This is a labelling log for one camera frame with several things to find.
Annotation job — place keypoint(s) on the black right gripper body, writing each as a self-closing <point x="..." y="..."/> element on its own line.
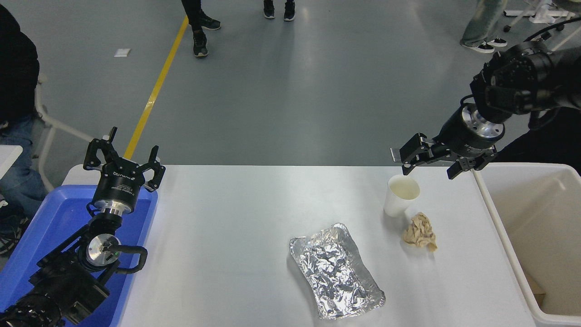
<point x="460" y="138"/>

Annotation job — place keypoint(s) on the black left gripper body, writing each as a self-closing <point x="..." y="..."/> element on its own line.
<point x="119" y="184"/>

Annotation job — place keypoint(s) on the white paper cup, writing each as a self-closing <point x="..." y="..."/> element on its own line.
<point x="399" y="200"/>

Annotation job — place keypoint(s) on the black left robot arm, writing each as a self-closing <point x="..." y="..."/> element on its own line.
<point x="68" y="277"/>

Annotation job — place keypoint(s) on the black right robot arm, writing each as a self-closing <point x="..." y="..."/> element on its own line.
<point x="517" y="77"/>

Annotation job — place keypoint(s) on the metal floor plate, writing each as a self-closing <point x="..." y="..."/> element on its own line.
<point x="395" y="154"/>

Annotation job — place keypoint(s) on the blue plastic tray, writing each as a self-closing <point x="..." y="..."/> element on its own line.
<point x="54" y="218"/>

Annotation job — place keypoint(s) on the crumpled tan paper ball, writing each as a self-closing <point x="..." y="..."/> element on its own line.
<point x="420" y="232"/>

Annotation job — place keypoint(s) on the person in dark clothes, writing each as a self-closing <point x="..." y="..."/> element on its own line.
<point x="553" y="145"/>

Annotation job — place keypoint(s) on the small white table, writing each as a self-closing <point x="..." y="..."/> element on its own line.
<point x="9" y="159"/>

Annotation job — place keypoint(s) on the large pale bin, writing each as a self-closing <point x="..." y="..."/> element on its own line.
<point x="544" y="218"/>

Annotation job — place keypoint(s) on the white paper scrap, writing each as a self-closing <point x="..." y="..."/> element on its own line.
<point x="122" y="52"/>

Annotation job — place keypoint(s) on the standing person's legs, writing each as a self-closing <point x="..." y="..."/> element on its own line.
<point x="199" y="43"/>
<point x="481" y="22"/>

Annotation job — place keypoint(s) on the crinkled foil tray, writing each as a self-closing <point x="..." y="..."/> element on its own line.
<point x="336" y="272"/>

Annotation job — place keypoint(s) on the brown cardboard piece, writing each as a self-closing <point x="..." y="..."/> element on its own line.
<point x="538" y="290"/>

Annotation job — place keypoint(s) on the white wheeled chair base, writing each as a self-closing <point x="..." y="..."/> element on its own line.
<point x="544" y="16"/>

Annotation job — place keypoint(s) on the standing person's feet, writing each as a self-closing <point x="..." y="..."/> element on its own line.
<point x="289" y="10"/>

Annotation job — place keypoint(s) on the white tube frame chair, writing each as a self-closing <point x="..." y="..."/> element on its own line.
<point x="68" y="128"/>

